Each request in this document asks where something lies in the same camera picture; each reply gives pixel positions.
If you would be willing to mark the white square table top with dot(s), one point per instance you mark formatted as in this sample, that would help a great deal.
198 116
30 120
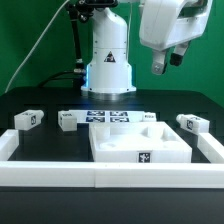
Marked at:
137 142

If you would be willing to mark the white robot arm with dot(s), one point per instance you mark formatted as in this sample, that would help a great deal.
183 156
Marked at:
109 75

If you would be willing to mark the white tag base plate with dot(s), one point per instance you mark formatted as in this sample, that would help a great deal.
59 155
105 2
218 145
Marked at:
107 116

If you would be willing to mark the white U-shaped fence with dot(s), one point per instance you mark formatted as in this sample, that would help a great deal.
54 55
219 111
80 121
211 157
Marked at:
102 175

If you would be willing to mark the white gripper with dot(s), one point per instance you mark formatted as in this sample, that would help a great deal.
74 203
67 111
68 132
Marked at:
162 27

